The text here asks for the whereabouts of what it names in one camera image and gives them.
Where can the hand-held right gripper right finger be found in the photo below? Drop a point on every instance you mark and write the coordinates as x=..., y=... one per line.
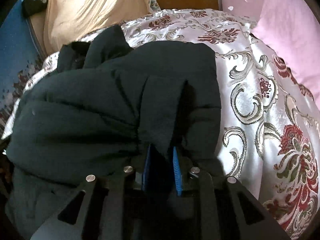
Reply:
x=177, y=175

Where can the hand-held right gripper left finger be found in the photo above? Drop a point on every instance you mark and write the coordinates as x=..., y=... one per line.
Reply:
x=149, y=167

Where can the black padded jacket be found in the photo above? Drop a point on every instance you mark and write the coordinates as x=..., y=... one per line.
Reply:
x=87, y=110

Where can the floral satin bedspread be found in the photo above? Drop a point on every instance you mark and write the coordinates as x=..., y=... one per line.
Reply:
x=250, y=92

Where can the floral patterned pillow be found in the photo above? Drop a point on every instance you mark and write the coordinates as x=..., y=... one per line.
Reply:
x=153, y=3

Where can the beige draped cloth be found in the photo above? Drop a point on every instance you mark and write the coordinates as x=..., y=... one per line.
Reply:
x=87, y=5

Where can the pink cloth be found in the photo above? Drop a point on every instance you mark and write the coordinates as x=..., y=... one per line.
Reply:
x=287, y=30

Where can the dark floral cloth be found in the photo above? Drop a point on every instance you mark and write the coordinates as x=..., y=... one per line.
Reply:
x=35, y=2

